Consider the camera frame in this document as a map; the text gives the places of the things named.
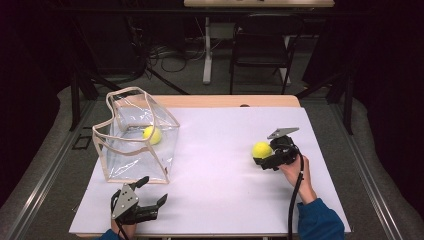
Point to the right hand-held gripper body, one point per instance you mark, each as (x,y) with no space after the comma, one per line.
(283,151)

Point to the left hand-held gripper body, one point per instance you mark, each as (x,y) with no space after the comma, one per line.
(125,200)

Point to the yellow tennis ball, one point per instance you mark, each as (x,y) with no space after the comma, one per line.
(152,135)
(261,150)

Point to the clear plastic bag beige trim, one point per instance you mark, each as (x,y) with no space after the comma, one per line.
(140,163)

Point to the person's right hand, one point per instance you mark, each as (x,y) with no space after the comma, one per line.
(290,173)

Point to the person's left hand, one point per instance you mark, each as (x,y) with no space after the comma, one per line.
(125,229)

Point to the white table cover sheet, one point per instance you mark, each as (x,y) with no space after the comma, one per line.
(213,133)

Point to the black metal stand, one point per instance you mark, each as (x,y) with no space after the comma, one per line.
(75,100)
(349,110)

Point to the black tripod leg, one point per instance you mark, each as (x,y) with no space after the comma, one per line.
(166,81)

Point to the black folding chair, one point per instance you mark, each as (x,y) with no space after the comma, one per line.
(263,46)

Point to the white-legged background desk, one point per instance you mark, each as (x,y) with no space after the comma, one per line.
(208,50)

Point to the grey metal floor rail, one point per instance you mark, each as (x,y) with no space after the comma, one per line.
(50,173)
(366,173)

